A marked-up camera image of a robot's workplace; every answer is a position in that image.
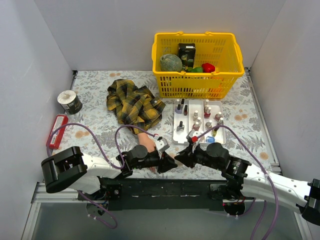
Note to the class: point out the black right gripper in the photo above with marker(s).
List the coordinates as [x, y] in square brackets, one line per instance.
[189, 155]

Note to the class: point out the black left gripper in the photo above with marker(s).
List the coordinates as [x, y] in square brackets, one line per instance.
[160, 161]

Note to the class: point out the mannequin hand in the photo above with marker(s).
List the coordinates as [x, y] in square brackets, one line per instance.
[144, 140]

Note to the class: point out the yellow plaid shirt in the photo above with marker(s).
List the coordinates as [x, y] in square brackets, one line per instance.
[134, 106]

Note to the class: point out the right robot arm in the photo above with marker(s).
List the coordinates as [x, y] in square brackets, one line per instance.
[245, 179]

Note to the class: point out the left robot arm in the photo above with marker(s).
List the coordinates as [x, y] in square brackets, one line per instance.
[74, 169]

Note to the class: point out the blue polish bottle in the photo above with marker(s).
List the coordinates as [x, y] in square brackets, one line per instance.
[210, 139]

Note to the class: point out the pink iridescent polish bottle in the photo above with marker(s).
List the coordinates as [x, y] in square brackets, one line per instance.
[197, 124]

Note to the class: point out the yellow polish bottle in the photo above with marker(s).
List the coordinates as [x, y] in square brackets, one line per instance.
[214, 132]

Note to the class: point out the white divided tray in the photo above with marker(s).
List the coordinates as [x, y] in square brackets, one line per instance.
[206, 123]

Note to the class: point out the clear polish bottle white cap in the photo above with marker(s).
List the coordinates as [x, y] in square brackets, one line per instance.
[195, 115]

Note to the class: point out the red glitter polish bottle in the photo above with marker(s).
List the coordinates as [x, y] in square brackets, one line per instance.
[207, 112]

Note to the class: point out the lilac polish bottle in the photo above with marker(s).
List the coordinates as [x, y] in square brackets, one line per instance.
[178, 106]

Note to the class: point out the dark red polish bottle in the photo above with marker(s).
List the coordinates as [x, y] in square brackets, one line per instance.
[185, 110]

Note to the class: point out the floral table mat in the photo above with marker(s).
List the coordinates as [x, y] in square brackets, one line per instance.
[96, 131]

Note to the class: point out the green bell pepper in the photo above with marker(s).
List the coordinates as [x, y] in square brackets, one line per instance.
[198, 69]

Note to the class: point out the red bell pepper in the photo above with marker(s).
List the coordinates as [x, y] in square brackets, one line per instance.
[208, 68]

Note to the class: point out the green melon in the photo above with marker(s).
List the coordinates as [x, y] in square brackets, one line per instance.
[170, 63]

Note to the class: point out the black carton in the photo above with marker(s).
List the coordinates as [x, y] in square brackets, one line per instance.
[187, 52]

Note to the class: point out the yellow plastic basket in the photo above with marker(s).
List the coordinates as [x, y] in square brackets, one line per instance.
[219, 49]

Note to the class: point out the black tin with white lid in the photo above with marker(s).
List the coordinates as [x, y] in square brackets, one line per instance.
[70, 102]

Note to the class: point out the red flat box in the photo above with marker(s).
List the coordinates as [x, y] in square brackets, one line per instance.
[57, 131]

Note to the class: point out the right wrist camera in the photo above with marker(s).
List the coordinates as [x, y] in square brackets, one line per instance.
[193, 137]

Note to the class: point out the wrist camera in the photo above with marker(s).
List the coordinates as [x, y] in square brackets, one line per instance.
[193, 137]
[161, 143]

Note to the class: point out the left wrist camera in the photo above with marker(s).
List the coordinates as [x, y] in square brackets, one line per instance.
[161, 143]

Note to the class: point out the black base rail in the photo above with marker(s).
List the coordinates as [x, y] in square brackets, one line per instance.
[161, 194]

